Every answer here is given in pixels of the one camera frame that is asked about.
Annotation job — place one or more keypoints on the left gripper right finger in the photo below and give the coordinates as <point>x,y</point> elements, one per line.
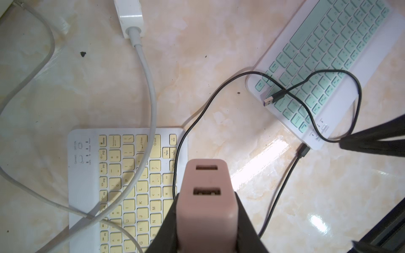
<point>247,240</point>

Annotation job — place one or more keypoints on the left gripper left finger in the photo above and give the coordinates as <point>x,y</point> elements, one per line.
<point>166,240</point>

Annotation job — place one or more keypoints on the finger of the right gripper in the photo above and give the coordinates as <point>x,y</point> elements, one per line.
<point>387,139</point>

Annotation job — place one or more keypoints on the green wireless keyboard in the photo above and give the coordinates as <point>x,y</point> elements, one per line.
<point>323,47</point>

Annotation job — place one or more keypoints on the yellow wireless keyboard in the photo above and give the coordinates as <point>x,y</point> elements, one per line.
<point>101,164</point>

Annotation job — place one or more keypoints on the white power strip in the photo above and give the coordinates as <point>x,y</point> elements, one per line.
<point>129,13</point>

